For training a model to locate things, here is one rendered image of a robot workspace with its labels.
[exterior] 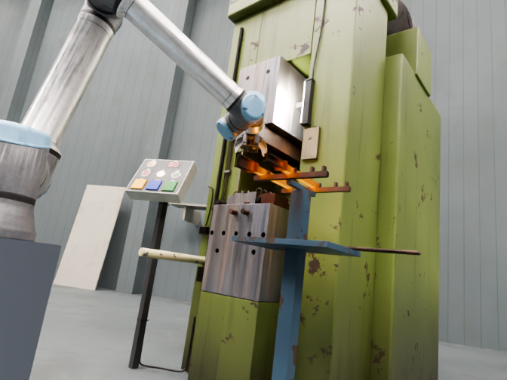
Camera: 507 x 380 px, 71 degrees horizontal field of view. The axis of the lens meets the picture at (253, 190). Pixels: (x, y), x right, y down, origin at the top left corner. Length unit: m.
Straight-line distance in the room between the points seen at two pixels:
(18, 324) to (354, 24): 1.90
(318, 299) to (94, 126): 6.60
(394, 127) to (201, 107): 4.96
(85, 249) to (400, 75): 5.45
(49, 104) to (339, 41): 1.47
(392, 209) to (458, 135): 4.26
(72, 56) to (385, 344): 1.84
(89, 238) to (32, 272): 5.58
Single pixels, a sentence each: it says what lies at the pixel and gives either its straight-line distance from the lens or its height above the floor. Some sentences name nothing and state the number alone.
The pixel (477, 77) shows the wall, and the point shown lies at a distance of 6.76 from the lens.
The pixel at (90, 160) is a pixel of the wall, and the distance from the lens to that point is 7.52.
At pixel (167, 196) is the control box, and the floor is 0.95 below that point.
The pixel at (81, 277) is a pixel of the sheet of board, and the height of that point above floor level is 0.17.
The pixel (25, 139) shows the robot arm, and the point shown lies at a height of 0.83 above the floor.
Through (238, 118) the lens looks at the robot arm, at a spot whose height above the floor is 1.09.
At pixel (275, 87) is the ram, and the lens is 2.01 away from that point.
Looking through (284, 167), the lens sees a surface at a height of 0.97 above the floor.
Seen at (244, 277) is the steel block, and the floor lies 0.56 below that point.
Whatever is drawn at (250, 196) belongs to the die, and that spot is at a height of 0.97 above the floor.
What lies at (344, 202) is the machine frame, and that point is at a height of 0.96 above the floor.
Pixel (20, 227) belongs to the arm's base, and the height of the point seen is 0.63.
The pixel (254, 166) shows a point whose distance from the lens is 1.36.
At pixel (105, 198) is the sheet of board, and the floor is 1.48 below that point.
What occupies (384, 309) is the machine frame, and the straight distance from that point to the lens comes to 2.06.
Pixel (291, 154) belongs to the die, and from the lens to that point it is 2.11.
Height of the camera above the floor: 0.60
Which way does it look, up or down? 13 degrees up
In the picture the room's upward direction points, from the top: 7 degrees clockwise
